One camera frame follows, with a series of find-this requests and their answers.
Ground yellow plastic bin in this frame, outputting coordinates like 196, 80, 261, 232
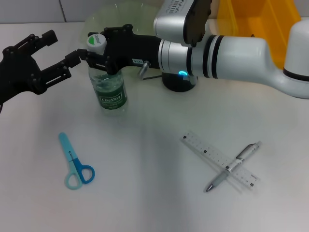
216, 0, 303, 70

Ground blue safety scissors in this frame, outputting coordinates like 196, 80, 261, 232
57, 132, 95, 191

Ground clear green-label water bottle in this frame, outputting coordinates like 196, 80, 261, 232
86, 32, 129, 118

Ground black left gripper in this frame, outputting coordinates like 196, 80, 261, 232
0, 29, 82, 114

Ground black mesh pen holder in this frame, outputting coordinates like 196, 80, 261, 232
161, 72, 199, 93

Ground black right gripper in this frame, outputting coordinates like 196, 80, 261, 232
76, 23, 162, 75

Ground translucent green fruit bowl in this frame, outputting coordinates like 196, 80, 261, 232
83, 4, 167, 78

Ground clear plastic ruler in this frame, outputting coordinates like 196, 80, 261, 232
180, 130, 261, 192

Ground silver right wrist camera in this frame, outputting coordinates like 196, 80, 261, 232
154, 0, 213, 48

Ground white grey ballpoint pen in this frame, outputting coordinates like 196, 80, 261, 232
205, 141, 263, 193

